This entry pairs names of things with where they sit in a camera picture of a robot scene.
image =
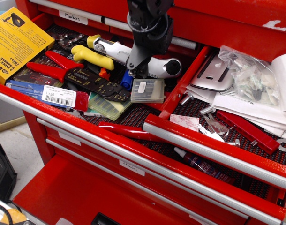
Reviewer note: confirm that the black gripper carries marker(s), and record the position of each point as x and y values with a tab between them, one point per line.
152	30

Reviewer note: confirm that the red left open drawer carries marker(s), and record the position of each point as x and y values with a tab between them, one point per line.
89	171

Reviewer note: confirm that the red open drawer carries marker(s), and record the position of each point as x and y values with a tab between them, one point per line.
225	154
89	171

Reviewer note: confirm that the red right open drawer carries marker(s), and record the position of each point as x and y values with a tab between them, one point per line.
225	154

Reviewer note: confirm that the yellow tap wrench box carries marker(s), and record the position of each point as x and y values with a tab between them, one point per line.
21	40

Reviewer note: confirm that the blue marker pen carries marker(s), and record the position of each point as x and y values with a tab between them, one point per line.
127	80

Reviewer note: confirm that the clear drill bit case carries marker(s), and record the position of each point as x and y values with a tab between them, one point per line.
148	91

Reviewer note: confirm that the red tool chest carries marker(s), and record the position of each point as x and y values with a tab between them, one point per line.
255	27

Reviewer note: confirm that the green drill bit case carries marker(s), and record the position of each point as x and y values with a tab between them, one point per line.
100	107

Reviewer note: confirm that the silver bolt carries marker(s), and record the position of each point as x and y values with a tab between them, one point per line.
207	110
188	96

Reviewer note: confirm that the blue red drill bit package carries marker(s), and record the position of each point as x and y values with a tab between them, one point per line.
51	95

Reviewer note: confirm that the white red adhesive pad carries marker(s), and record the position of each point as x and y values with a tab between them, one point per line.
185	121

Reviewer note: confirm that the silver key bunch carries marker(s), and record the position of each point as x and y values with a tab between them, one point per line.
215	129

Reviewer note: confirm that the milwaukee bit package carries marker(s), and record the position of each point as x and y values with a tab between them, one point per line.
30	76

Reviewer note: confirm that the clear plastic parts bag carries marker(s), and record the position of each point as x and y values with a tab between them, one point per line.
253	79

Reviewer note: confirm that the threadlocker bottle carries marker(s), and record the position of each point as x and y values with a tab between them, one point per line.
200	164

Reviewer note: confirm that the white paper stack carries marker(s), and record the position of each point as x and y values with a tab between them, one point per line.
270	117

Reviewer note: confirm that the red plastic bar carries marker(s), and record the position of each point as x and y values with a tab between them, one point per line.
251	132

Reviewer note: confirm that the silver washer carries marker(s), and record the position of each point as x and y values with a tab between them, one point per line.
282	144

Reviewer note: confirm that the black bin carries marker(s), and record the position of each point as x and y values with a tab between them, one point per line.
8	176

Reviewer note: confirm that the yellow handled pliers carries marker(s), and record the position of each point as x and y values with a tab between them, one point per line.
82	48

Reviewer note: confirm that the red handled wire stripper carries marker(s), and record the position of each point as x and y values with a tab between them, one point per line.
75	73

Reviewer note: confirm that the silver metal bracket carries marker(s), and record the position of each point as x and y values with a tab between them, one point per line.
213	75

